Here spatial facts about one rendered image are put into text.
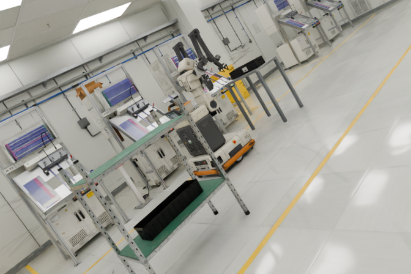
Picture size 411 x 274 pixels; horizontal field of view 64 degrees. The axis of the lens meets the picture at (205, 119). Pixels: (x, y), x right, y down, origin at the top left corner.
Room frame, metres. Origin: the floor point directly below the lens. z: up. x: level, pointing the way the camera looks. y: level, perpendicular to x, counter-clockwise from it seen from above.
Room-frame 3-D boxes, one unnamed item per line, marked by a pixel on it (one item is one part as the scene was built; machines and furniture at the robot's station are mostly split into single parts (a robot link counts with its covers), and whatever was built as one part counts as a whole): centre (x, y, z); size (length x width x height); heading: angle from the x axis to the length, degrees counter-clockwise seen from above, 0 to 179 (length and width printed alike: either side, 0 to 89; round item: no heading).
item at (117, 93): (5.23, 0.93, 1.52); 0.51 x 0.13 x 0.27; 127
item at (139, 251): (2.42, 0.58, 0.55); 0.91 x 0.46 x 1.10; 127
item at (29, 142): (4.43, 2.22, 0.95); 1.35 x 0.82 x 1.90; 37
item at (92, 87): (5.40, 1.20, 1.82); 0.68 x 0.30 x 0.20; 127
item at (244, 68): (4.65, -0.87, 0.86); 0.57 x 0.17 x 0.11; 33
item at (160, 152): (5.29, 1.05, 0.31); 0.70 x 0.65 x 0.62; 127
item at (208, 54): (4.13, -0.45, 1.40); 0.11 x 0.06 x 0.43; 32
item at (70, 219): (4.28, 2.08, 0.66); 1.01 x 0.73 x 1.31; 37
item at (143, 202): (4.49, 1.34, 0.39); 0.24 x 0.24 x 0.78; 37
